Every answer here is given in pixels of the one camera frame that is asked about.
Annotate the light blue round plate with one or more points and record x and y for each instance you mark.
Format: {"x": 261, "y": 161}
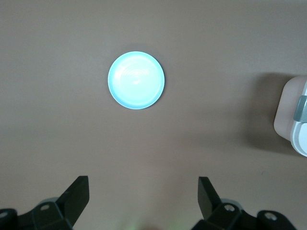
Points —
{"x": 135, "y": 91}

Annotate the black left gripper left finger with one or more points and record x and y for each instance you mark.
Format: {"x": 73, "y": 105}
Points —
{"x": 72, "y": 201}

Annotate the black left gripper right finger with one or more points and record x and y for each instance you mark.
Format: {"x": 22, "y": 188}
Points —
{"x": 208, "y": 203}

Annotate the white plastic lidded container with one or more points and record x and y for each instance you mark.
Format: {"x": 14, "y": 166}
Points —
{"x": 285, "y": 115}

